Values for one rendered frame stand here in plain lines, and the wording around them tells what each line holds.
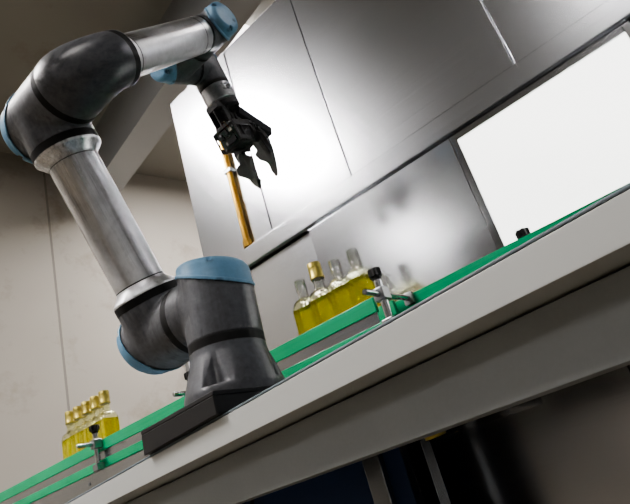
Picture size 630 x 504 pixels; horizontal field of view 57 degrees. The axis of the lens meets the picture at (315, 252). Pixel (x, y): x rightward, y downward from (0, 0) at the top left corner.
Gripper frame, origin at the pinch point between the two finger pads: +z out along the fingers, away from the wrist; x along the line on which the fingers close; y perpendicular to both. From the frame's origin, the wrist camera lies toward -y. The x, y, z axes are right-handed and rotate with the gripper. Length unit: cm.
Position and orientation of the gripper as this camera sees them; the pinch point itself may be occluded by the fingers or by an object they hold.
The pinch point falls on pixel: (267, 177)
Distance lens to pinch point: 139.9
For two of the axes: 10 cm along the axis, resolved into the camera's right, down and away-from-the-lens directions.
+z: 4.7, 8.8, -1.1
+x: 7.2, -4.5, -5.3
